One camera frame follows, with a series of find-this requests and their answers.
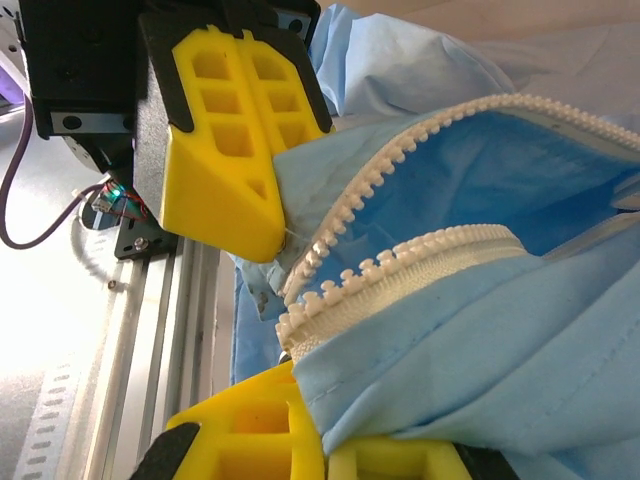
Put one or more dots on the light blue zip jacket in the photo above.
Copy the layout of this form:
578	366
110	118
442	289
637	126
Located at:
450	325

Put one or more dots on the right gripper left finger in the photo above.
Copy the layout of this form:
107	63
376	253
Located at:
240	440

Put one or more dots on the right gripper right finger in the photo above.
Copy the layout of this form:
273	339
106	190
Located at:
400	462

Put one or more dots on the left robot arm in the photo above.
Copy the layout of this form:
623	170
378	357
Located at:
7	30

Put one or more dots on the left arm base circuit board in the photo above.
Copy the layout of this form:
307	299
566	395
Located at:
112	197

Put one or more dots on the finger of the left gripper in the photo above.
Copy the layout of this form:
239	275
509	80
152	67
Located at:
295	90
210	190

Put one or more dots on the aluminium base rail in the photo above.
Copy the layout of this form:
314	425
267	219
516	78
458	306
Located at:
150	350

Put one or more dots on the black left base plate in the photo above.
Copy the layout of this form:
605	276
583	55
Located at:
150	235

